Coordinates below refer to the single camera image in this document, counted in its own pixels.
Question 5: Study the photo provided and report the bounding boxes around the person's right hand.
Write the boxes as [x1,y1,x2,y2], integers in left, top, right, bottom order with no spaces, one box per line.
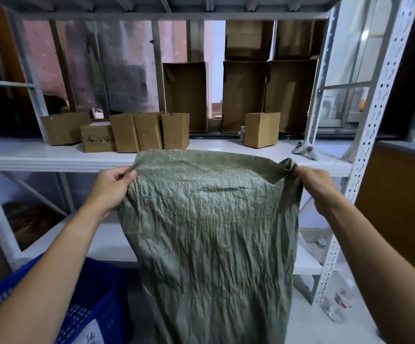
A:
[292,165,341,215]

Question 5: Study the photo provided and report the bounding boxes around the person's left hand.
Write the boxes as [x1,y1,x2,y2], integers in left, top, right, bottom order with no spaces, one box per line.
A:
[85,166,138,219]

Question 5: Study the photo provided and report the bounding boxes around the green woven sack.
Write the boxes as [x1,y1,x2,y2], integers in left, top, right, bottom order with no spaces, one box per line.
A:
[117,149,304,344]

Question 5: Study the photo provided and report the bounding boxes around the blue plastic basket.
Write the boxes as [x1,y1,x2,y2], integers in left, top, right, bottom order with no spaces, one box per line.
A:
[0,254,133,344]

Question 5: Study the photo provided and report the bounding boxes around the person's right forearm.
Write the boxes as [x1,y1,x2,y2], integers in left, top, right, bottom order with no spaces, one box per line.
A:
[322,195,415,344]

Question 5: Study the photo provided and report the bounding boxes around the person's left forearm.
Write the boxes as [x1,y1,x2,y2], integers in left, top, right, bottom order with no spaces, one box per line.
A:
[0,204,112,344]

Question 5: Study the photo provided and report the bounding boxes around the white handheld scanner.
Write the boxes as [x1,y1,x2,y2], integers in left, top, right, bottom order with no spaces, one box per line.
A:
[292,141,320,161]

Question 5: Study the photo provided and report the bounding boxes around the tall small cardboard box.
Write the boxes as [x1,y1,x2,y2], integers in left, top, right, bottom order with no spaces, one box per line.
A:
[133,111,165,151]
[109,113,141,153]
[161,112,190,150]

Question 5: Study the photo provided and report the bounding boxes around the wide cardboard box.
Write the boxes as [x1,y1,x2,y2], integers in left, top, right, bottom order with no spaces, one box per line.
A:
[41,111,92,146]

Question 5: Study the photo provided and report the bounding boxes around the cube cardboard box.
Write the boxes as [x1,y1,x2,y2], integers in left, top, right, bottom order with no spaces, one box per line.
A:
[243,112,281,149]

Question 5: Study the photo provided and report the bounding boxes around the white metal shelf rack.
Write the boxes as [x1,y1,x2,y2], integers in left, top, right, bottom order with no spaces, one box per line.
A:
[0,0,415,305]

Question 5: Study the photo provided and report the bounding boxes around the red patterned carton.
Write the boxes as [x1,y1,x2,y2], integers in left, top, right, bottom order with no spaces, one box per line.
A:
[0,202,67,251]

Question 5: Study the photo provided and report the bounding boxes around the large open cardboard box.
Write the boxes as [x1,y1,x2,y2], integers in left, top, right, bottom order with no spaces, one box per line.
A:
[264,59,318,133]
[163,62,209,133]
[221,60,268,134]

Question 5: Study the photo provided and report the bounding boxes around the clear plastic bottle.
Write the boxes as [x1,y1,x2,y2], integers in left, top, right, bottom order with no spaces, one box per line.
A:
[320,279,357,323]

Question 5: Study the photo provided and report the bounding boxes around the pink dotted curtain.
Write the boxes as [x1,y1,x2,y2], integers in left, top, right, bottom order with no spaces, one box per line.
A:
[23,20,188,113]

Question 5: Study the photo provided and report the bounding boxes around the metal framed window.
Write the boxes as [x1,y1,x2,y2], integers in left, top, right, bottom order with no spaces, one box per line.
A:
[318,0,387,128]

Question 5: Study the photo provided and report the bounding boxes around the white paper label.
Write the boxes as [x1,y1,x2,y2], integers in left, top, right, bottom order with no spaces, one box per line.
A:
[82,318,104,344]

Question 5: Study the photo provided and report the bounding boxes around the closed stacked cardboard box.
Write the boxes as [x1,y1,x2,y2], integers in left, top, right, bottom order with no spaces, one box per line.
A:
[275,19,326,60]
[224,20,274,61]

